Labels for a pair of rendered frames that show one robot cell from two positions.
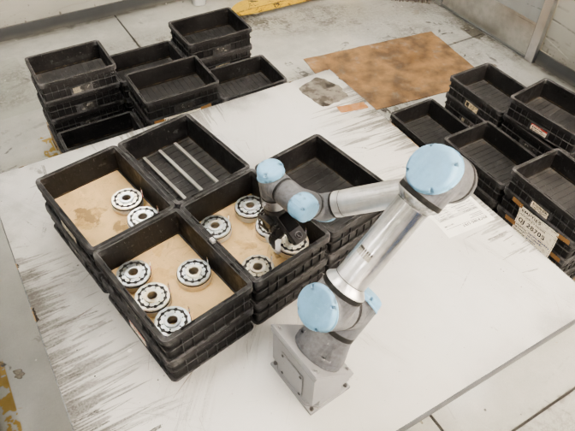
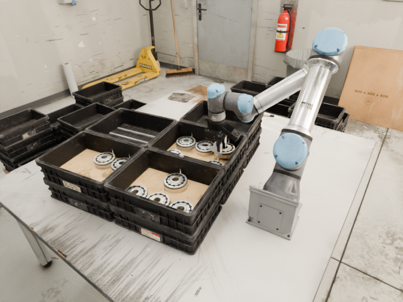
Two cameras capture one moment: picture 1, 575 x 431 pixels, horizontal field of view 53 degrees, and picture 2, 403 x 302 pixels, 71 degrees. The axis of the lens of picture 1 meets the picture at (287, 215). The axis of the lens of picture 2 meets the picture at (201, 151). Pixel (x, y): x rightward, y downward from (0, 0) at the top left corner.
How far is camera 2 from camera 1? 0.79 m
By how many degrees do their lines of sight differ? 20
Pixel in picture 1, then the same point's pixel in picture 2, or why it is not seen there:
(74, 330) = (99, 252)
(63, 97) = (17, 142)
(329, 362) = (295, 194)
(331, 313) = (304, 146)
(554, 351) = not seen: hidden behind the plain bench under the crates
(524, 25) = (241, 71)
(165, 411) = (198, 277)
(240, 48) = (117, 98)
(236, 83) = not seen: hidden behind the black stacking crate
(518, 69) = not seen: hidden behind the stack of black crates
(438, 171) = (336, 39)
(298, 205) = (245, 100)
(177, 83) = (89, 119)
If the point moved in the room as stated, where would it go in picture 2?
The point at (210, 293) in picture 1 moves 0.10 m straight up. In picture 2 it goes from (191, 190) to (191, 171)
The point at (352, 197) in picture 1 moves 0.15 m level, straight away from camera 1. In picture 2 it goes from (267, 94) to (253, 82)
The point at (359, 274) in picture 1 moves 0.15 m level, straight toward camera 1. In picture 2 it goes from (308, 119) to (331, 141)
